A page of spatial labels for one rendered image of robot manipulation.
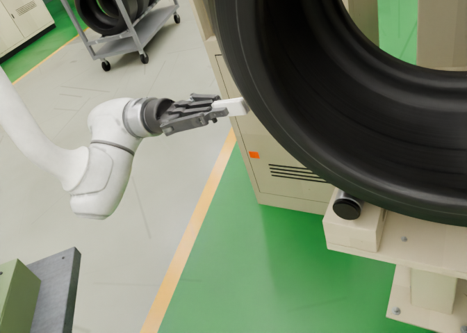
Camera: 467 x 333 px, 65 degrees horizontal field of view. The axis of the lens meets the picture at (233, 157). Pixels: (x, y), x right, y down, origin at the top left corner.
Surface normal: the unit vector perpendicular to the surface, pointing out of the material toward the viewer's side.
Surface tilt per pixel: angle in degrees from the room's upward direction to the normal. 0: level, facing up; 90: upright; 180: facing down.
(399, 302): 0
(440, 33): 90
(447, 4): 90
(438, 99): 80
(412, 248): 0
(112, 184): 74
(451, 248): 0
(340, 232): 90
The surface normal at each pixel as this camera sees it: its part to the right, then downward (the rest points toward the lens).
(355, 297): -0.27, -0.76
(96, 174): 0.63, -0.08
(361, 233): -0.44, 0.65
